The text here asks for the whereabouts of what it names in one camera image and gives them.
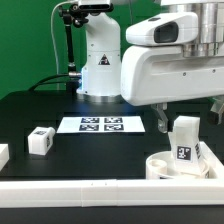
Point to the white left barrier rail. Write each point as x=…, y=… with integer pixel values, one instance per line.
x=4, y=155

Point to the white marker sheet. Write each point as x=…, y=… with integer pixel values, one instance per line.
x=99, y=124

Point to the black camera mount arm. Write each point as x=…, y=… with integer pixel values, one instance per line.
x=72, y=17

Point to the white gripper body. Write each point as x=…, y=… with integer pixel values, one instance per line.
x=161, y=74

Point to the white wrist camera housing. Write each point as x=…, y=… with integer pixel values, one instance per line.
x=164, y=29

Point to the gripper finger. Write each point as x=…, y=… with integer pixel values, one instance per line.
x=159, y=110
x=216, y=112

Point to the white front barrier rail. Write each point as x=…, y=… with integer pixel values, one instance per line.
x=93, y=193

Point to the white barrier rail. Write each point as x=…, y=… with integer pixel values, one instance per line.
x=93, y=193
x=4, y=155
x=216, y=168

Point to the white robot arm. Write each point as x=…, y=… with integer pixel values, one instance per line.
x=101, y=75

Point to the white right barrier rail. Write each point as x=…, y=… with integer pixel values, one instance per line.
x=216, y=168

